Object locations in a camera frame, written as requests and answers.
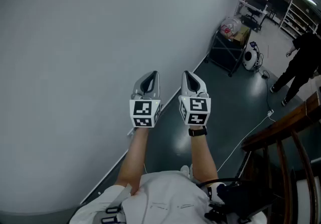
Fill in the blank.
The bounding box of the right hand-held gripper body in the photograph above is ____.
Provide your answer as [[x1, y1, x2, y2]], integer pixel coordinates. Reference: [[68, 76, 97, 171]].
[[178, 92, 212, 126]]

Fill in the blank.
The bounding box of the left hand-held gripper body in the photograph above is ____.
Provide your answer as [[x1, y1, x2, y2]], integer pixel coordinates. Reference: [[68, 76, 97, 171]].
[[129, 93, 162, 128]]

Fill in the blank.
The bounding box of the person's left forearm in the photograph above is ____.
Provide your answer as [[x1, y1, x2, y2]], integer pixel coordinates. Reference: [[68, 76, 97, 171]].
[[116, 127, 150, 196]]

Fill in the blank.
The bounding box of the person's right forearm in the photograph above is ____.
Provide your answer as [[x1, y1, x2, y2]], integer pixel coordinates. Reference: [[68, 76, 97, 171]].
[[189, 125, 219, 186]]

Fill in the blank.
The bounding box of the black wristwatch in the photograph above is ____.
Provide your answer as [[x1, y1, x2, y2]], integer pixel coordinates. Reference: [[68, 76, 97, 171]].
[[188, 126, 208, 137]]

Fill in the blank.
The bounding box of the black wheeled cart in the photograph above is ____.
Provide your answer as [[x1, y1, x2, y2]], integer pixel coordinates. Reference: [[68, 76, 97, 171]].
[[207, 29, 248, 77]]

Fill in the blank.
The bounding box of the white round device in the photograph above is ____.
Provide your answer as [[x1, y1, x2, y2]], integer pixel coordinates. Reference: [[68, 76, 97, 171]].
[[242, 48, 259, 70]]

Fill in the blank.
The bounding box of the cardboard box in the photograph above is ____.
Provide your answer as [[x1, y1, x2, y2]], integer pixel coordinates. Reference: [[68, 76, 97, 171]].
[[233, 26, 252, 44]]

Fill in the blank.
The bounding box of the clear plastic bag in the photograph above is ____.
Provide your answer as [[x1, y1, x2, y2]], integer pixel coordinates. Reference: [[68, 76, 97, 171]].
[[220, 17, 243, 40]]

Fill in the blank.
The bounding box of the black office chair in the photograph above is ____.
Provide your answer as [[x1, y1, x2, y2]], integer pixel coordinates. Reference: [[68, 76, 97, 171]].
[[241, 8, 262, 31]]

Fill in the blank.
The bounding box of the person's white shirt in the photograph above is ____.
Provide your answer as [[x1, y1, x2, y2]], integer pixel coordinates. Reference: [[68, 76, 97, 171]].
[[69, 170, 266, 224]]

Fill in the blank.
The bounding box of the wooden chair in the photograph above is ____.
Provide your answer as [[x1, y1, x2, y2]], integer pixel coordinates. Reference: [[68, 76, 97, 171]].
[[235, 91, 321, 224]]

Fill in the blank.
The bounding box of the white desk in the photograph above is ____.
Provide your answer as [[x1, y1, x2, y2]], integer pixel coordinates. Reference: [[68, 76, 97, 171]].
[[234, 0, 268, 33]]

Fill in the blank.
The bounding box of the black waist pack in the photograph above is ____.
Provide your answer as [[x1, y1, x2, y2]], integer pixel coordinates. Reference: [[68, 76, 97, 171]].
[[198, 177, 278, 224]]

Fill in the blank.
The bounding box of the black monitor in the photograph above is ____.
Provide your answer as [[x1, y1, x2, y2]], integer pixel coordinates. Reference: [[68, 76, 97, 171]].
[[250, 0, 268, 11]]

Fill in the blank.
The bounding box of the white shelf rack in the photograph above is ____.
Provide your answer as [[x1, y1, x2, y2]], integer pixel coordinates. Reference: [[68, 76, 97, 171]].
[[278, 0, 319, 37]]

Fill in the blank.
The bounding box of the white floor cable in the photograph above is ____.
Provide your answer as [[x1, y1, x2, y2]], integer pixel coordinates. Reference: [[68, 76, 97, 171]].
[[217, 109, 276, 172]]

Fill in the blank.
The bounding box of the black floor cable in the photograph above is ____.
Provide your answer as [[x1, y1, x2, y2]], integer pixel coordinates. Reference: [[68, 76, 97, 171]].
[[255, 52, 273, 111]]

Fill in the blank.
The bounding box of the grey harness strap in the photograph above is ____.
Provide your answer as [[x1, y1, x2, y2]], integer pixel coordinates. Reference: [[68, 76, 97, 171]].
[[100, 184, 133, 224]]

